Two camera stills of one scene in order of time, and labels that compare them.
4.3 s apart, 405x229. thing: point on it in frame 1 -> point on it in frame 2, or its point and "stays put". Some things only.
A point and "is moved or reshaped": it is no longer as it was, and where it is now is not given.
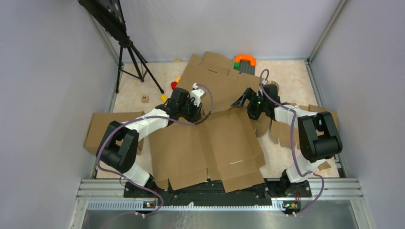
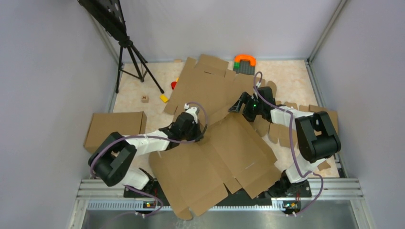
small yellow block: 164,98 stays put
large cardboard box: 221,145 is moved or reshaped
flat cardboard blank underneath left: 223,86 stays put
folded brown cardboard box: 99,124 stays put
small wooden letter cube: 145,98 stays put
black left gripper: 196,115 -> 197,126
